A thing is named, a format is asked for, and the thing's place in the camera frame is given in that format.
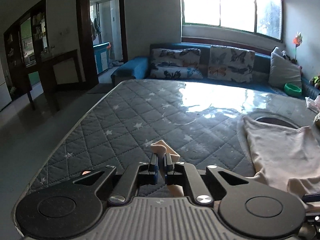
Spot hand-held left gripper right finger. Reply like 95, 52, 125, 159
164, 154, 250, 205

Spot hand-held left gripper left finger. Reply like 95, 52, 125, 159
72, 154, 159, 205

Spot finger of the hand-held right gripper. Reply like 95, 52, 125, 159
302, 193, 320, 205

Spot beige garment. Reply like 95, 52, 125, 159
151, 116, 320, 208

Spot hanging clothes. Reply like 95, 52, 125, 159
91, 17, 102, 41

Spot round black induction cooker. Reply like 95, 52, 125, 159
249, 112, 304, 131

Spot pink plastic bag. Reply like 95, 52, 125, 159
305, 96, 320, 113

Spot blue sofa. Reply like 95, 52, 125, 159
111, 42, 320, 101

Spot wide butterfly print pillow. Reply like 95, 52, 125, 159
150, 48, 204, 79

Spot green plastic bowl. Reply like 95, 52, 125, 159
284, 83, 302, 97

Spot square butterfly print pillow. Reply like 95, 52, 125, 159
207, 45, 256, 83

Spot blue white cabinet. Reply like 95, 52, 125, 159
93, 42, 111, 73

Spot dark wooden side cabinet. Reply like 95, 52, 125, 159
27, 49, 83, 112

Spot plain grey pillow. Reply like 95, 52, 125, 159
268, 46, 303, 89

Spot white black plush toy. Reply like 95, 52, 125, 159
281, 50, 298, 63

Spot colourful pinwheel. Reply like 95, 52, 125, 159
292, 32, 304, 63

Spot window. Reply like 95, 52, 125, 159
180, 0, 284, 42

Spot dark wooden shelving unit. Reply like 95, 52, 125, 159
3, 0, 51, 99

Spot dark wooden door frame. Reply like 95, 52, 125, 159
76, 0, 128, 87

